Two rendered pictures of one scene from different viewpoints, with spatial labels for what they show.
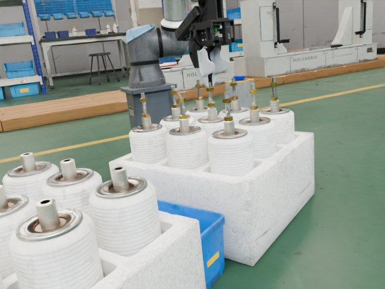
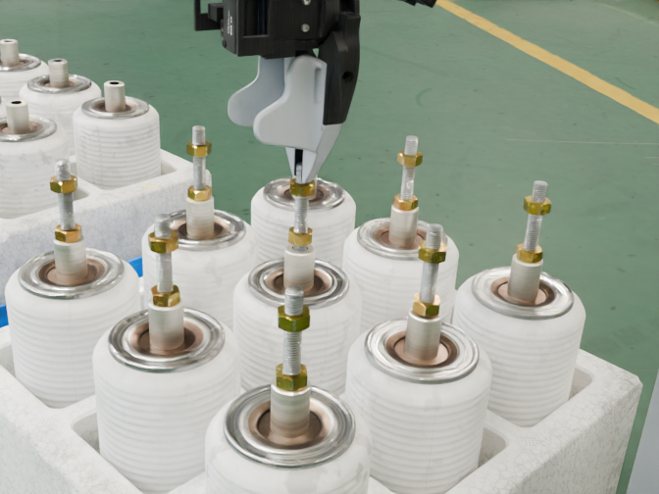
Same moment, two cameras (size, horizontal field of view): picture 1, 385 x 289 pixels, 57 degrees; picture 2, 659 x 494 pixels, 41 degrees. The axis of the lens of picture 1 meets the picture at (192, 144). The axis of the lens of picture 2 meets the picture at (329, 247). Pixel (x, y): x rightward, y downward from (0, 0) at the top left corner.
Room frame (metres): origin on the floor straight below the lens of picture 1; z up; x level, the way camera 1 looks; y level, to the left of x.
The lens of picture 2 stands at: (0.97, -0.62, 0.57)
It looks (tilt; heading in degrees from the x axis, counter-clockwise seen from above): 27 degrees down; 96
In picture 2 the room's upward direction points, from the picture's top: 3 degrees clockwise
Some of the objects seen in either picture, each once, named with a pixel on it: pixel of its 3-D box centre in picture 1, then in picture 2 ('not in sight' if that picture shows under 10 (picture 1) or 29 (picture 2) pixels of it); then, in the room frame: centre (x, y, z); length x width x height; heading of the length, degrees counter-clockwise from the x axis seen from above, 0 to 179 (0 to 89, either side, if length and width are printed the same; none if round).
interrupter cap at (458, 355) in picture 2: (235, 110); (421, 350); (0.99, -0.13, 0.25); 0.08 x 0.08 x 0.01
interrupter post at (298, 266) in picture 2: (212, 114); (299, 268); (0.89, -0.06, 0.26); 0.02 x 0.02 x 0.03
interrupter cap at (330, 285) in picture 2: (212, 119); (298, 283); (0.89, -0.06, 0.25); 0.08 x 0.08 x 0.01
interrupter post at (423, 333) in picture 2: (235, 105); (423, 333); (0.99, -0.13, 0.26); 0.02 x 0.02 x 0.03
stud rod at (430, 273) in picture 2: (234, 91); (429, 280); (0.99, -0.13, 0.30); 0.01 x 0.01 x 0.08
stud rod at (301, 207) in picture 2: (210, 97); (301, 213); (0.89, -0.06, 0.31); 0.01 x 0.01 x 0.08
